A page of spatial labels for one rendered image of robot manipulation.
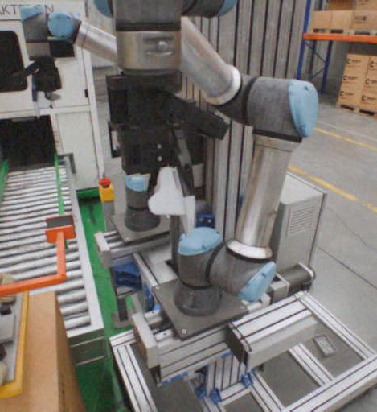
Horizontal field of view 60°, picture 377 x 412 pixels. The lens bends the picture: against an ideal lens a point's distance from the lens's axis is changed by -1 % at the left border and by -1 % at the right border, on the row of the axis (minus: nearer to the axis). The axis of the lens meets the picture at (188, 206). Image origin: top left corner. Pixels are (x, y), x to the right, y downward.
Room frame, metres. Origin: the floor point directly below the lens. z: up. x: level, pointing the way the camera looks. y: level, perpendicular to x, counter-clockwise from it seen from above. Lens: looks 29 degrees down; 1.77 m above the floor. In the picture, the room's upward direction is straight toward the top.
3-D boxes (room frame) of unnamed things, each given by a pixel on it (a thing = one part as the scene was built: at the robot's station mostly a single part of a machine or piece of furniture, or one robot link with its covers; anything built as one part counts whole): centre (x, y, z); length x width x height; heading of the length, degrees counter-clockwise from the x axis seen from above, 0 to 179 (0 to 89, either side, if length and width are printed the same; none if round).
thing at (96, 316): (2.10, 0.82, 0.50); 2.31 x 0.05 x 0.19; 21
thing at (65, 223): (0.91, 0.42, 1.19); 0.09 x 0.08 x 0.05; 110
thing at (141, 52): (0.42, 0.04, 1.74); 0.08 x 0.08 x 0.05
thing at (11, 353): (0.57, 0.47, 1.08); 0.34 x 0.10 x 0.05; 20
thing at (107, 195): (1.61, 0.44, 0.50); 0.07 x 0.07 x 1.00; 21
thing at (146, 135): (0.42, 0.05, 1.66); 0.09 x 0.08 x 0.12; 117
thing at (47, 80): (1.24, 0.51, 1.62); 0.09 x 0.08 x 0.12; 92
